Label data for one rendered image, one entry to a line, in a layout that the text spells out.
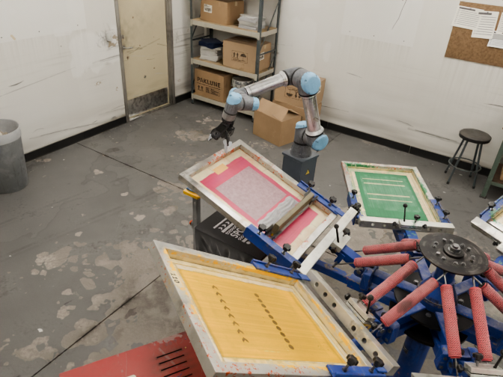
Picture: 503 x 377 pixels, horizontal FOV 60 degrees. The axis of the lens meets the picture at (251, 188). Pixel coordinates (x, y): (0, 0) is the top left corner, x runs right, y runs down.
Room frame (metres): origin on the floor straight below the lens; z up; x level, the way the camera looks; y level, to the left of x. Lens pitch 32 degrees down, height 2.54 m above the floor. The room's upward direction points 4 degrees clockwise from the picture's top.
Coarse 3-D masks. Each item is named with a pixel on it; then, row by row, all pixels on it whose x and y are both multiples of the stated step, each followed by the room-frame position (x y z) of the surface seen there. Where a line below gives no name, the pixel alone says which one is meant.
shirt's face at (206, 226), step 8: (216, 216) 2.22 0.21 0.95; (224, 216) 2.22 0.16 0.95; (200, 224) 2.12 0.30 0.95; (208, 224) 2.12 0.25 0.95; (208, 232) 2.05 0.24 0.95; (216, 232) 2.06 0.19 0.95; (224, 240) 1.98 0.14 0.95; (232, 240) 1.99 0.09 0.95; (240, 248) 1.92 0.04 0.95; (248, 248) 1.92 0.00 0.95; (256, 248) 1.93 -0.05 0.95; (256, 256) 1.86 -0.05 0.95; (264, 256) 1.87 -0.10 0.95
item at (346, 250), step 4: (344, 248) 1.82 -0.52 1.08; (348, 248) 1.83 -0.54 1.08; (336, 252) 1.81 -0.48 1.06; (340, 252) 1.80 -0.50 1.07; (344, 252) 1.79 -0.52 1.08; (348, 252) 1.80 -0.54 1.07; (352, 252) 1.81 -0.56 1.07; (348, 256) 1.78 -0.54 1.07; (352, 256) 1.78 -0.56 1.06; (356, 256) 1.79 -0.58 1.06; (360, 256) 1.80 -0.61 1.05; (344, 260) 1.79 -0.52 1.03; (348, 260) 1.78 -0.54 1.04; (352, 260) 1.77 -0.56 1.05; (352, 264) 1.76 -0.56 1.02
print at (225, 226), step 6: (222, 222) 2.16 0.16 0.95; (228, 222) 2.16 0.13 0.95; (216, 228) 2.09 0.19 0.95; (222, 228) 2.10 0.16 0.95; (228, 228) 2.10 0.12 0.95; (234, 228) 2.11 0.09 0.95; (228, 234) 2.04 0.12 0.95; (234, 234) 2.05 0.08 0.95; (240, 234) 2.05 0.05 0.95; (240, 240) 1.99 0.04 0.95; (246, 240) 2.00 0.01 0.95
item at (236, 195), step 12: (204, 180) 2.10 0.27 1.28; (216, 180) 2.13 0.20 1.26; (228, 180) 2.17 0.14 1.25; (216, 192) 2.04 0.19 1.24; (228, 192) 2.07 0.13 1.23; (240, 192) 2.10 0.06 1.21; (252, 192) 2.13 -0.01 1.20; (228, 204) 1.98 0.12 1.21; (240, 204) 2.00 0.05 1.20; (252, 204) 2.03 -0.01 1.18; (264, 204) 2.07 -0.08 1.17; (252, 216) 1.94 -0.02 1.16; (264, 216) 1.97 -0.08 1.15; (288, 228) 1.94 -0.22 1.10; (276, 240) 1.83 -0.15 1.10; (288, 240) 1.85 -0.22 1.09
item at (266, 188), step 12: (240, 156) 2.42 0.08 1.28; (228, 168) 2.27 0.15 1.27; (240, 168) 2.31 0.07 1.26; (252, 168) 2.34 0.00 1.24; (240, 180) 2.20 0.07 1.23; (252, 180) 2.23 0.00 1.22; (264, 180) 2.27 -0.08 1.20; (264, 192) 2.16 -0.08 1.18; (276, 192) 2.20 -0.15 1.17; (288, 192) 2.23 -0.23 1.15; (276, 204) 2.10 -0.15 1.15; (300, 216) 2.06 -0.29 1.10; (312, 216) 2.09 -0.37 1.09; (300, 228) 1.97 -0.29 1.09
